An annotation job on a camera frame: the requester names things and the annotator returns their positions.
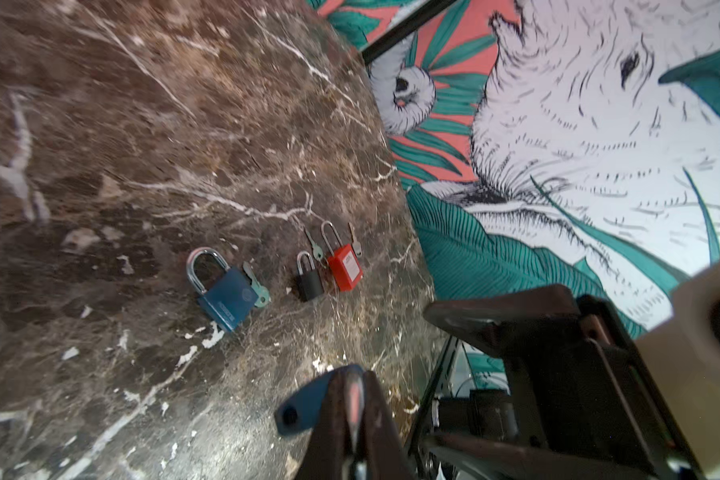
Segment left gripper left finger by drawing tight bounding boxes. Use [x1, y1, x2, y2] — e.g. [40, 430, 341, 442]
[295, 372, 351, 480]

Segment black padlock silver key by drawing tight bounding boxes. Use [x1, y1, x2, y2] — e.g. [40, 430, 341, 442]
[303, 227, 325, 262]

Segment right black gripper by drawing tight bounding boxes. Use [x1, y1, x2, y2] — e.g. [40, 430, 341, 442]
[423, 284, 696, 479]

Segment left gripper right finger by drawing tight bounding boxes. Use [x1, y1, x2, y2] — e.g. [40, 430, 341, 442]
[361, 371, 415, 480]

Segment small black padlock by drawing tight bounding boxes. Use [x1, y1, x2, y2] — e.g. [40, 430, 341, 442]
[296, 251, 324, 302]

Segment small silver key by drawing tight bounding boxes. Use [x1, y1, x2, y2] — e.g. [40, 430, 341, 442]
[348, 222, 363, 258]

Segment right black frame post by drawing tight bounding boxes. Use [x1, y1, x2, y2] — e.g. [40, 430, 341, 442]
[361, 0, 455, 66]

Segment blue padlock key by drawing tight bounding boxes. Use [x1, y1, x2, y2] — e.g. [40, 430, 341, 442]
[242, 262, 271, 308]

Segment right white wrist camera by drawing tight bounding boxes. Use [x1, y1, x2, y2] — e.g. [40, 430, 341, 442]
[636, 262, 720, 479]

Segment blue padlock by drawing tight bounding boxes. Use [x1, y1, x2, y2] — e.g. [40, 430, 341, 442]
[274, 364, 365, 436]
[186, 247, 259, 332]

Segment red padlock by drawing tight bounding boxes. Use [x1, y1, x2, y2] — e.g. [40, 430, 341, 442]
[320, 221, 363, 292]

